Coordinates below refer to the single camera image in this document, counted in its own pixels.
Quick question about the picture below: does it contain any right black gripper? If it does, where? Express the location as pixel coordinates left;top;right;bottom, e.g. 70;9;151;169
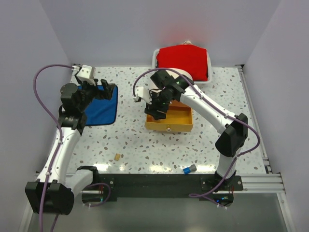
145;88;173;119

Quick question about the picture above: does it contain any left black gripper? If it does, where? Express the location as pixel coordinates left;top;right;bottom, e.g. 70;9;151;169
78;79;115;112

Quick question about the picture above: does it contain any beige round drawer organizer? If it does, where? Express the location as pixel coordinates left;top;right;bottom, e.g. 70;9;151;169
145;69;193;132

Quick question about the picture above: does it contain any blue grey glue stick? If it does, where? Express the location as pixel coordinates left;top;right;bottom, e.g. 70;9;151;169
183;164;197;175

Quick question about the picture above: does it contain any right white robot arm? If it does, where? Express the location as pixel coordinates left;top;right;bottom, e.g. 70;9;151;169
134;68;248;190

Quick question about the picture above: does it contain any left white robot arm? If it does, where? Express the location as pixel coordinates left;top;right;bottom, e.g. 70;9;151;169
25;79;116;215

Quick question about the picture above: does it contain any blue microfiber cloth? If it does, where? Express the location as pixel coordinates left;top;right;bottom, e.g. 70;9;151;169
85;86;118;126

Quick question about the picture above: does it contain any small tan eraser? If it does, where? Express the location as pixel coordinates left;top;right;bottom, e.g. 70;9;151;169
114;153;121;160

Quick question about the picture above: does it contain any white plastic basket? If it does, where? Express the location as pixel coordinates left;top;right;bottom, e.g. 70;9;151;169
152;49;213;85

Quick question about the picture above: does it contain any red folded cloth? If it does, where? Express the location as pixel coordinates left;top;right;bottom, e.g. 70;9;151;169
155;44;209;82

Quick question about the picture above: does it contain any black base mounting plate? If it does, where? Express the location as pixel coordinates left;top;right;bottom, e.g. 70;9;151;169
71;173;243;203

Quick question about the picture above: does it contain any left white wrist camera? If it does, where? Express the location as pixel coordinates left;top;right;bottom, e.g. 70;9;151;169
77;65;96;86

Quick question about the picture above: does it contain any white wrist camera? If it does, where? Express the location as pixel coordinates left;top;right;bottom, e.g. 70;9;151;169
133;87;152;104
77;65;96;86

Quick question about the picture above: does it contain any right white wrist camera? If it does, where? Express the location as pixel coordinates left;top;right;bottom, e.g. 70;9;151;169
133;87;152;104

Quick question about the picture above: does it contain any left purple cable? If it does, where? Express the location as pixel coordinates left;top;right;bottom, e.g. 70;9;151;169
32;64;113;232

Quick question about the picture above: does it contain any aluminium frame rail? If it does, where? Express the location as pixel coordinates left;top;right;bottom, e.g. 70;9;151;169
30;172;287;194

